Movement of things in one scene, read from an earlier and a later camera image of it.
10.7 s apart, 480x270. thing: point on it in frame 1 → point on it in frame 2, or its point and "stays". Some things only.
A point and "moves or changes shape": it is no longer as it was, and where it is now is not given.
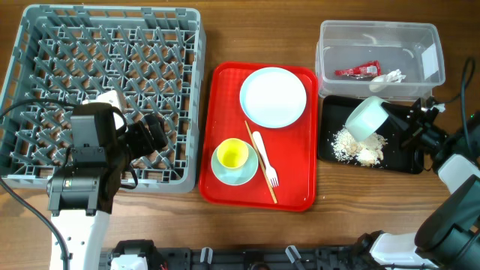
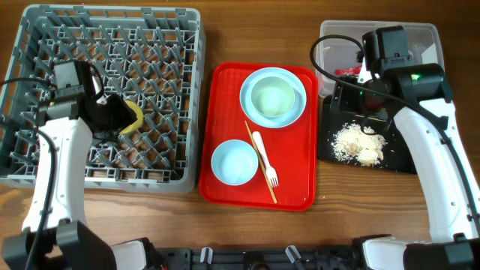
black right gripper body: x=425 y=132 → x=351 y=99
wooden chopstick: x=262 y=164 stays
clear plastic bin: x=390 y=59 stays
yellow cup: x=232 y=153 → x=139 y=121
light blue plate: x=273 y=97 stays
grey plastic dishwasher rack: x=154 y=57 stays
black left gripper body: x=139 y=142 → x=118 y=115
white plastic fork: x=271 y=173 stays
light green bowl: x=367 y=118 moves or changes shape
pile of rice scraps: x=347 y=148 stays
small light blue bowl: x=235 y=161 stays
